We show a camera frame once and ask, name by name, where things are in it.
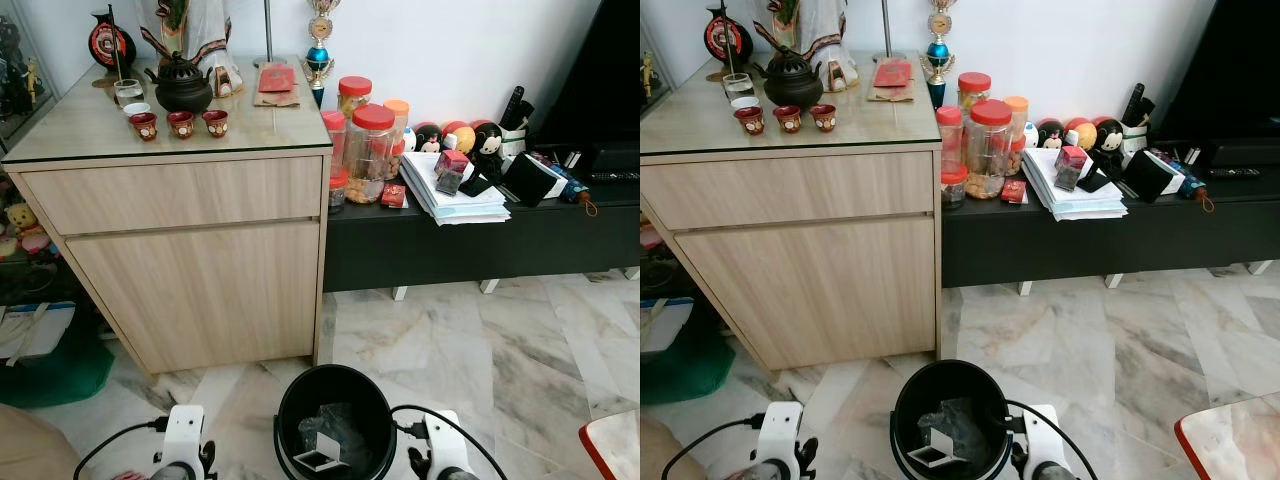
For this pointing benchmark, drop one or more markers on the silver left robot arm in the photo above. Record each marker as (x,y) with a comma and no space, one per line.
(172,473)
(768,473)

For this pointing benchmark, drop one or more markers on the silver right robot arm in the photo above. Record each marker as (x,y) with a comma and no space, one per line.
(455,475)
(1050,476)

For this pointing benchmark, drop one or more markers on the black round rubbish bin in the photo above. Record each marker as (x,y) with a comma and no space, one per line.
(340,385)
(950,380)

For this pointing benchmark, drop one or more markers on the crumpled clear plastic bag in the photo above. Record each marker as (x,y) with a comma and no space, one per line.
(955,420)
(345,425)

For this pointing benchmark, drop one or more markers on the small white carton box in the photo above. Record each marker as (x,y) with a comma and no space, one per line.
(935,453)
(318,455)

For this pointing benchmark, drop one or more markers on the dark green cushion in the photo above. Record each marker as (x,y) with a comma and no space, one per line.
(50,380)
(680,375)

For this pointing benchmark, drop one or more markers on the tan brown bulky item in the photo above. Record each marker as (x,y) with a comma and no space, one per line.
(655,455)
(30,450)

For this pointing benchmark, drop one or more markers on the light wooden cabinet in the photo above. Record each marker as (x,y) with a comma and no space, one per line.
(190,290)
(820,285)

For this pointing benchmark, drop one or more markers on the red-rimmed folding table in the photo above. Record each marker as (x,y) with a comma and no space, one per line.
(1235,440)
(615,450)

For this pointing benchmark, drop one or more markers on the white blue storage box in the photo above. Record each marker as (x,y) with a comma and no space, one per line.
(35,330)
(662,325)

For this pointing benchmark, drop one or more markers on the low black TV console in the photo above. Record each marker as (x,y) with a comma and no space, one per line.
(470,250)
(1100,245)

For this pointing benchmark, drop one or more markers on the stack of white papers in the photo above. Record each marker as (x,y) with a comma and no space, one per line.
(1075,202)
(455,205)

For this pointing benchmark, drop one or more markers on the small red box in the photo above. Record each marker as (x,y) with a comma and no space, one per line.
(393,196)
(1014,192)

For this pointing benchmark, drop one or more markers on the short red-lid plastic jar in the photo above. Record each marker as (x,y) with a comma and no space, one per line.
(338,190)
(954,187)

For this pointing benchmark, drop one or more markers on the black phone stand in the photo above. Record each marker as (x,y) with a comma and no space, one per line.
(1095,182)
(476,185)

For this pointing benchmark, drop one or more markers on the pink-lid clear box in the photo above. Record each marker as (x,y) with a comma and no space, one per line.
(1071,168)
(451,172)

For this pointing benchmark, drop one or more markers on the black leather case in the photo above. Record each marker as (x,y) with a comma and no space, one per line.
(530,180)
(1150,176)

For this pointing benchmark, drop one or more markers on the yellow plush toy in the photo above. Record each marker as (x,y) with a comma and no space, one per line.
(20,217)

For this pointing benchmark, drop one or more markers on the large red-lid cookie jar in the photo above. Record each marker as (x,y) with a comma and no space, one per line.
(989,145)
(370,150)

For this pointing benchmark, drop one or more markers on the blue folded umbrella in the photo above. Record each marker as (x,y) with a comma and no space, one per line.
(1187,180)
(567,183)

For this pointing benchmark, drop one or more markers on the black-eared round plush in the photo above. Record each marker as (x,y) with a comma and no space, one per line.
(428,140)
(1050,137)

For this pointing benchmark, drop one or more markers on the Mickey Mouse plush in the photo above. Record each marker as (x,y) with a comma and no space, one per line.
(487,145)
(1107,142)

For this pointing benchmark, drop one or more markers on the orange round plush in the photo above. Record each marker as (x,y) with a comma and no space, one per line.
(460,137)
(1081,133)

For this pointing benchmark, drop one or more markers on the white remote holder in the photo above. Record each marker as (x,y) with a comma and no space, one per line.
(1135,140)
(513,142)

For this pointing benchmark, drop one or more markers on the slim red-lid plastic jar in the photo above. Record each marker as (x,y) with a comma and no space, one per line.
(333,135)
(950,132)

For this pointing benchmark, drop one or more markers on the small red patterned cup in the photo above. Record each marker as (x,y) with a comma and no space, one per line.
(144,125)
(181,123)
(749,119)
(215,122)
(823,117)
(787,118)

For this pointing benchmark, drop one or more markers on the orange-lid plastic jar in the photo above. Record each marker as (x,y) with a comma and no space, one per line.
(1016,122)
(397,125)

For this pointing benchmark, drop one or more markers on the slim black remote control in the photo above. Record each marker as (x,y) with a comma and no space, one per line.
(615,176)
(1235,172)

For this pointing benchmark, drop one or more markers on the small white dish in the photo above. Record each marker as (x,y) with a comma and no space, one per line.
(745,102)
(136,108)

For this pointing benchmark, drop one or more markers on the brown paper envelope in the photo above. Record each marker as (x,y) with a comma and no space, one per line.
(275,99)
(890,95)

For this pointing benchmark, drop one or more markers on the black incense burner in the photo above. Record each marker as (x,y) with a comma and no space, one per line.
(182,90)
(788,85)

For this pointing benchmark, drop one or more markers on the red-lid jar yellow snacks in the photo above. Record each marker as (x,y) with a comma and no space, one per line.
(974,92)
(354,95)

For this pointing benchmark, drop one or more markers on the clear glass cup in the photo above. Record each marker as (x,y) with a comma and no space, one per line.
(128,93)
(738,87)

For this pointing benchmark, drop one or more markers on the red packet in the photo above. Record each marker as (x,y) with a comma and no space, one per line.
(277,78)
(892,73)

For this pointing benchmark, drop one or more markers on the glass display cabinet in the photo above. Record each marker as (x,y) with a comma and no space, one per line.
(650,75)
(18,80)

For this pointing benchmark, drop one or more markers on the white robed statue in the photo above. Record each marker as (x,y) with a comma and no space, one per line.
(825,40)
(205,45)

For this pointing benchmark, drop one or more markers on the gold blue trophy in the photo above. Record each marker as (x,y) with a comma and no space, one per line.
(319,55)
(939,50)

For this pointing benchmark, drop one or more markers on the black red round vase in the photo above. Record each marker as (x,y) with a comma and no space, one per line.
(727,38)
(110,42)

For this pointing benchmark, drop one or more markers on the black television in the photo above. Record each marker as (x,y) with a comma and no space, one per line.
(595,70)
(1230,65)

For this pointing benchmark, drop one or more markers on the metal pole stand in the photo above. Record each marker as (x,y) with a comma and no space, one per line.
(885,25)
(268,30)

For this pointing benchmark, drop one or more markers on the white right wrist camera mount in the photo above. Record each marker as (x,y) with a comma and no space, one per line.
(1042,440)
(445,440)

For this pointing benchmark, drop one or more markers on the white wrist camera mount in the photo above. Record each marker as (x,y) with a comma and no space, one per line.
(778,430)
(1042,440)
(183,430)
(445,440)

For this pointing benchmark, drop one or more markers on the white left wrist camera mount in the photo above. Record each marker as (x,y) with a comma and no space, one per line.
(183,430)
(778,430)

